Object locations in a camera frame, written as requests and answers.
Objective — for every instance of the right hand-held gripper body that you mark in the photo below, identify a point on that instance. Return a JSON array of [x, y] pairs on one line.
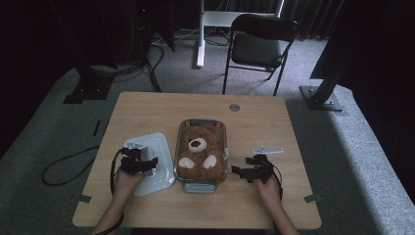
[[264, 168]]

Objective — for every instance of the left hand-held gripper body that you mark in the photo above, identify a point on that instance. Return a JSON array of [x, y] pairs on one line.
[[132, 161]]

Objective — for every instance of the white plastic box lid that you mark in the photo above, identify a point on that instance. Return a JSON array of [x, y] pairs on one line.
[[163, 153]]

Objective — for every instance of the brown teddy bear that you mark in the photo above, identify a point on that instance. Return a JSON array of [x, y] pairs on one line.
[[199, 170]]

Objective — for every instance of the clear plastic storage box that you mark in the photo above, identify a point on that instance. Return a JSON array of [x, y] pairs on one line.
[[199, 188]]

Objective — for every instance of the person's left hand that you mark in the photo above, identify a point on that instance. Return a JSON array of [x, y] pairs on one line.
[[125, 184]]

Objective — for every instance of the person's right hand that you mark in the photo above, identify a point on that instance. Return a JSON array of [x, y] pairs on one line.
[[269, 192]]

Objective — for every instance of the black tape strip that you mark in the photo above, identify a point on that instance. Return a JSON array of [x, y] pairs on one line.
[[96, 128]]

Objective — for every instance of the grey tape piece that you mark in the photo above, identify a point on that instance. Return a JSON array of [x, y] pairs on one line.
[[313, 198], [84, 198]]

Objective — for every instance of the grey round table grommet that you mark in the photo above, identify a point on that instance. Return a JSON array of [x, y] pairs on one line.
[[234, 107]]

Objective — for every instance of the black metal stand with base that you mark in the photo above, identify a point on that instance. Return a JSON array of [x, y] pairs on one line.
[[88, 88], [321, 99]]

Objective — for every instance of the black folding chair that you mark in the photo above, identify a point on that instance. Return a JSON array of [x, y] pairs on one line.
[[257, 49]]

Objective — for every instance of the white desk frame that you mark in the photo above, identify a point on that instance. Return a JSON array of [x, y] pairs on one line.
[[200, 49]]

